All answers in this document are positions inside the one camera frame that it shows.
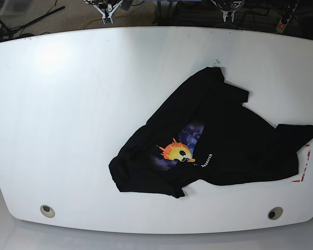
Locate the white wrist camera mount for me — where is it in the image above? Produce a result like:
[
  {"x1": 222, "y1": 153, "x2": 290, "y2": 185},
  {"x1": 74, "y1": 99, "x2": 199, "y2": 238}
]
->
[
  {"x1": 93, "y1": 1, "x2": 123, "y2": 24},
  {"x1": 220, "y1": 7, "x2": 237, "y2": 23}
]

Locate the power strip with red switch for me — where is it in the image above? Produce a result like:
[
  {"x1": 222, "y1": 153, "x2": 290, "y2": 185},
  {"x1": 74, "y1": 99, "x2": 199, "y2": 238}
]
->
[{"x1": 276, "y1": 4, "x2": 297, "y2": 34}]

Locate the black graphic T-shirt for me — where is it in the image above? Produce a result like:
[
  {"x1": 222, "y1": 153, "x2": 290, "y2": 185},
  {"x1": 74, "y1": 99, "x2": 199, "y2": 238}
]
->
[{"x1": 109, "y1": 67, "x2": 313, "y2": 198}]

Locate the right table cable grommet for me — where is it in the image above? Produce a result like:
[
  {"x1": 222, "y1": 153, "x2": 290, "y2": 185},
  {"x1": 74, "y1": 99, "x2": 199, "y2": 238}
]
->
[{"x1": 268, "y1": 207, "x2": 283, "y2": 220}]

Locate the black tripod stand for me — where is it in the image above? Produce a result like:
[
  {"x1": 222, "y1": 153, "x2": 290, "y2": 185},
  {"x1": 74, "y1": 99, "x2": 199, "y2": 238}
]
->
[{"x1": 0, "y1": 6, "x2": 66, "y2": 44}]

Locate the red tape rectangle marking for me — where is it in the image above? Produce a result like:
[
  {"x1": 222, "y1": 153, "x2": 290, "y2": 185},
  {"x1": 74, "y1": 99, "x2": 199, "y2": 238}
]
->
[{"x1": 291, "y1": 144, "x2": 311, "y2": 183}]

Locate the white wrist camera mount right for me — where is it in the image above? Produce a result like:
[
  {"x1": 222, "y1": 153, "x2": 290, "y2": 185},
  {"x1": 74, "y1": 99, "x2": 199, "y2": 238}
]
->
[{"x1": 93, "y1": 1, "x2": 123, "y2": 24}]

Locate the table cable grommet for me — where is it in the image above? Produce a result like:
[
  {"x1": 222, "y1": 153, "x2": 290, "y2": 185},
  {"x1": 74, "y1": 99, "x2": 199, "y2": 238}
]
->
[
  {"x1": 40, "y1": 205, "x2": 55, "y2": 218},
  {"x1": 268, "y1": 207, "x2": 283, "y2": 220}
]

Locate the yellow cable on floor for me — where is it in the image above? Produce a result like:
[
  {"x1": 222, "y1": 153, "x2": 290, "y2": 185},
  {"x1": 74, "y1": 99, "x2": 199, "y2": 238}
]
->
[{"x1": 79, "y1": 17, "x2": 103, "y2": 31}]

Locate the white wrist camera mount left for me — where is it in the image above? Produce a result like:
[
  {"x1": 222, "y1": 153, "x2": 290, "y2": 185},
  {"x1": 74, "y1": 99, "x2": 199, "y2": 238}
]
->
[{"x1": 220, "y1": 7, "x2": 237, "y2": 23}]

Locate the left table cable grommet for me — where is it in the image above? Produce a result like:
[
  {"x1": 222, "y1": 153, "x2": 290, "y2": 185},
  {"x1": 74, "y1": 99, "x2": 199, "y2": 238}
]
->
[{"x1": 40, "y1": 205, "x2": 55, "y2": 218}]

